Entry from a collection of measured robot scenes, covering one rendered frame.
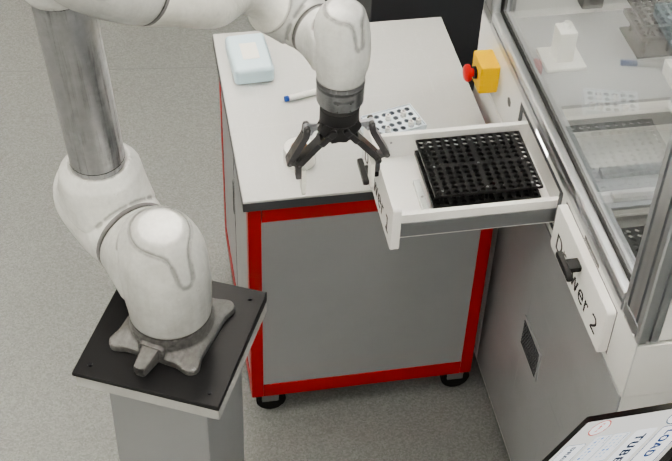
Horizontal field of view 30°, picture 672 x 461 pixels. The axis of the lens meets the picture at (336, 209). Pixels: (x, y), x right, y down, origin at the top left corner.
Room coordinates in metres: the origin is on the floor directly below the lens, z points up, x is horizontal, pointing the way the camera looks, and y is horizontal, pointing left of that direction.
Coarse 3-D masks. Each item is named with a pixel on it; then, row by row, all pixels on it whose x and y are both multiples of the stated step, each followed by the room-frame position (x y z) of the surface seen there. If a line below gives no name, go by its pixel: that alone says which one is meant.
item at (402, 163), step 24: (408, 144) 2.03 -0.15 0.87; (456, 144) 2.05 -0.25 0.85; (528, 144) 2.07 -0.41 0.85; (408, 168) 1.98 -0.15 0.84; (408, 192) 1.91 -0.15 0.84; (552, 192) 1.91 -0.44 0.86; (408, 216) 1.78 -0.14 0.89; (432, 216) 1.79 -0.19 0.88; (456, 216) 1.80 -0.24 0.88; (480, 216) 1.81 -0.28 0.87; (504, 216) 1.82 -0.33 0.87; (528, 216) 1.83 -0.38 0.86; (552, 216) 1.84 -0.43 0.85
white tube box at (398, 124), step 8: (408, 104) 2.25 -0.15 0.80; (376, 112) 2.22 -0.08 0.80; (384, 112) 2.22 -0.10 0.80; (392, 112) 2.23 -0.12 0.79; (400, 112) 2.23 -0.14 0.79; (408, 112) 2.22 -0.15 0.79; (416, 112) 2.22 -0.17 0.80; (376, 120) 2.19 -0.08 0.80; (384, 120) 2.19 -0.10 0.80; (392, 120) 2.19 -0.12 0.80; (400, 120) 2.19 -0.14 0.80; (408, 120) 2.20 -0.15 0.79; (360, 128) 2.20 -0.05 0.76; (384, 128) 2.18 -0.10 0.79; (392, 128) 2.17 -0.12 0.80; (400, 128) 2.17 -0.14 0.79; (408, 128) 2.17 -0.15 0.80; (416, 128) 2.17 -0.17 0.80; (424, 128) 2.18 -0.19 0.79
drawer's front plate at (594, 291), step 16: (560, 208) 1.78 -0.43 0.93; (560, 224) 1.77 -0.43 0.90; (576, 224) 1.74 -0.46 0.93; (576, 240) 1.69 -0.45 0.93; (576, 256) 1.67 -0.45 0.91; (576, 272) 1.66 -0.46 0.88; (592, 272) 1.61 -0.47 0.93; (576, 288) 1.64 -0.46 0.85; (592, 288) 1.58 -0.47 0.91; (576, 304) 1.63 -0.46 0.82; (592, 304) 1.57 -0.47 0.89; (608, 304) 1.53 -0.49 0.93; (592, 320) 1.56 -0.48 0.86; (608, 320) 1.51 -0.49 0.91; (592, 336) 1.54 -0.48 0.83; (608, 336) 1.51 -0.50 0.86
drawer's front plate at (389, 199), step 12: (384, 168) 1.88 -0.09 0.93; (384, 180) 1.84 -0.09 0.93; (384, 192) 1.83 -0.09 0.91; (396, 192) 1.81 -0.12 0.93; (384, 204) 1.82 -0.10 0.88; (396, 204) 1.77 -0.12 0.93; (384, 216) 1.82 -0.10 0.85; (396, 216) 1.76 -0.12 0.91; (384, 228) 1.81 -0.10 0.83; (396, 228) 1.76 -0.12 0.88; (396, 240) 1.76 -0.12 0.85
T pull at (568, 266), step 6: (558, 252) 1.67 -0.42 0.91; (558, 258) 1.66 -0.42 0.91; (564, 258) 1.66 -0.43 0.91; (576, 258) 1.66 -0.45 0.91; (564, 264) 1.64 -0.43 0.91; (570, 264) 1.65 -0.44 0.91; (576, 264) 1.65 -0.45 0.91; (564, 270) 1.63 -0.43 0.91; (570, 270) 1.63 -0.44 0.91; (576, 270) 1.64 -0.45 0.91; (564, 276) 1.62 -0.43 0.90; (570, 276) 1.61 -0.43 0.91
